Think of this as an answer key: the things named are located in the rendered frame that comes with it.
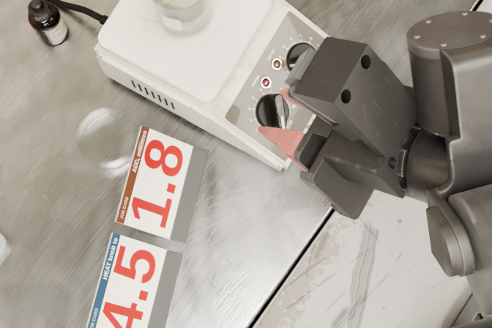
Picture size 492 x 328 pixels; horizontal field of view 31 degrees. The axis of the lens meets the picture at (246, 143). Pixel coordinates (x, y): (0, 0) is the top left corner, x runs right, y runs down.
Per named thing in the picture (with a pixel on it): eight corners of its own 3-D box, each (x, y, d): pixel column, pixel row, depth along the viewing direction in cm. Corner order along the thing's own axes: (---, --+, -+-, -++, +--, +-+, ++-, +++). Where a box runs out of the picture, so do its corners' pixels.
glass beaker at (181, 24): (220, 39, 78) (216, 0, 70) (159, 49, 77) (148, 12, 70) (209, -24, 79) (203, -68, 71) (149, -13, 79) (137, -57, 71)
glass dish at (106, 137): (104, 181, 83) (100, 176, 81) (69, 138, 84) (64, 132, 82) (150, 144, 84) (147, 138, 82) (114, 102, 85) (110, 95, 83)
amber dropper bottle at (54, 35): (35, 45, 87) (16, 16, 80) (39, 16, 88) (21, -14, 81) (66, 47, 87) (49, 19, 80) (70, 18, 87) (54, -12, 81)
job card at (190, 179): (209, 151, 84) (206, 139, 80) (185, 243, 81) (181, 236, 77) (146, 137, 84) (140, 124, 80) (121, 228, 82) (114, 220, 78)
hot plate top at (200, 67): (279, -4, 79) (280, -8, 78) (211, 108, 76) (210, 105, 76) (164, -63, 81) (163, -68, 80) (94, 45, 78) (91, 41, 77)
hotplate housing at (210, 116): (350, 62, 86) (359, 31, 78) (283, 177, 83) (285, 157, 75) (154, -41, 89) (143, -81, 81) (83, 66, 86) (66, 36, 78)
